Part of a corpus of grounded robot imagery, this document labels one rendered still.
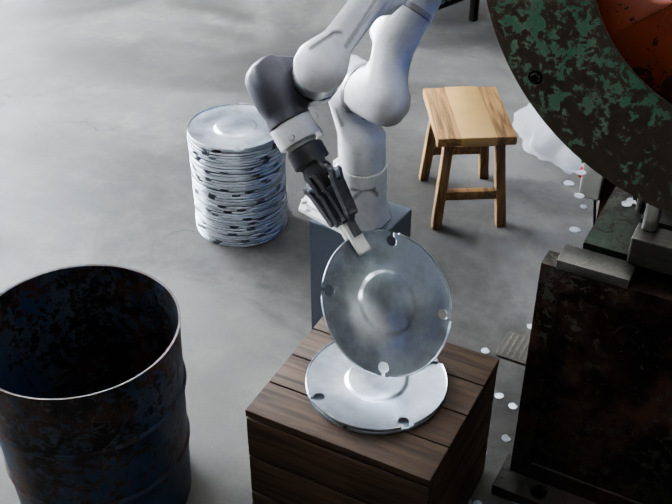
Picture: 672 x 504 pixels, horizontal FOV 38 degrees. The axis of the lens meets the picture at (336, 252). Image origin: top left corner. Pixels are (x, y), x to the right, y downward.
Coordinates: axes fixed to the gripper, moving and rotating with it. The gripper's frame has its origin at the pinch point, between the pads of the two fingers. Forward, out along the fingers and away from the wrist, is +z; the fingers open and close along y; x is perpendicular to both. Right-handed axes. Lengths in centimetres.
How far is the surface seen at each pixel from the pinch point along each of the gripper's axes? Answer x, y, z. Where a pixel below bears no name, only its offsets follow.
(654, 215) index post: 39, 33, 23
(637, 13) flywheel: 19, 66, -8
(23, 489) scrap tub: -66, -55, 12
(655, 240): 37, 32, 28
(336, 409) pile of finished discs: -14.3, -14.2, 27.8
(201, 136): 32, -96, -49
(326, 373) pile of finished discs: -8.9, -20.9, 21.5
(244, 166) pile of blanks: 36, -91, -34
